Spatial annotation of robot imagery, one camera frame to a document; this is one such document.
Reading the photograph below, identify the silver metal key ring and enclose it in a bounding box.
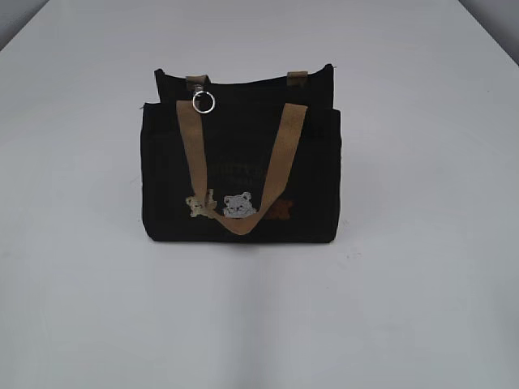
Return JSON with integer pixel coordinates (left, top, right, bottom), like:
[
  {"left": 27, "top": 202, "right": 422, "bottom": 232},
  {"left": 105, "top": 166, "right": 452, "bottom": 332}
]
[{"left": 191, "top": 84, "right": 217, "bottom": 114}]

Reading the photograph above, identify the black canvas tote bag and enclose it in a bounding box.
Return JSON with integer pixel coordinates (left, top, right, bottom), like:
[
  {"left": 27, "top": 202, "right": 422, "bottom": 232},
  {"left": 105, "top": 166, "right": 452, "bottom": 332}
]
[{"left": 140, "top": 64, "right": 341, "bottom": 243}]

